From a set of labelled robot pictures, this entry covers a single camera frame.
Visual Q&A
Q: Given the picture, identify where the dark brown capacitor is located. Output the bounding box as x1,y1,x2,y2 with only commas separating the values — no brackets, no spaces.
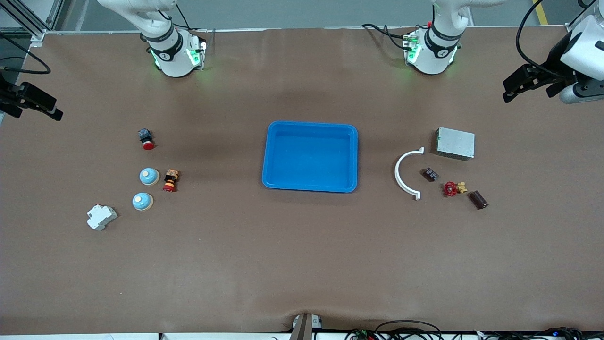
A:
468,190,489,210

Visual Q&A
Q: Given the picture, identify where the grey metal box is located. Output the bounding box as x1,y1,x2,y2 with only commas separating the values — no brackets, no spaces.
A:
435,127,475,162

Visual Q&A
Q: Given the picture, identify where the white circuit breaker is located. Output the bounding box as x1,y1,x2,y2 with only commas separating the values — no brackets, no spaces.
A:
86,204,118,231

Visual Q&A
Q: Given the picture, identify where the white curved pipe clamp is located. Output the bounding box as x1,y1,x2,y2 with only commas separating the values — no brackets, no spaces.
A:
394,147,425,201

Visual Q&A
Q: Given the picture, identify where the blue plastic tray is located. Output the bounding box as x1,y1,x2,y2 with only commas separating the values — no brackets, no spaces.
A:
261,121,358,194

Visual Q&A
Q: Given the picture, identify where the aluminium frame profile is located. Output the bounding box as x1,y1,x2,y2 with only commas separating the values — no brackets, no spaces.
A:
0,0,64,43

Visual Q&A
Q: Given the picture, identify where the black base cable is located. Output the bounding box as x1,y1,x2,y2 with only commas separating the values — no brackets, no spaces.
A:
361,23,411,50
175,5,208,45

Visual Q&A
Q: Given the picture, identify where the black looped cable bundle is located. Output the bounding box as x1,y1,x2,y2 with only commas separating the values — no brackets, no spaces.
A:
344,320,444,340

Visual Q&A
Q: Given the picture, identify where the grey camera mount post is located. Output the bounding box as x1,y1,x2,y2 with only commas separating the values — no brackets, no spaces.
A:
289,314,322,340

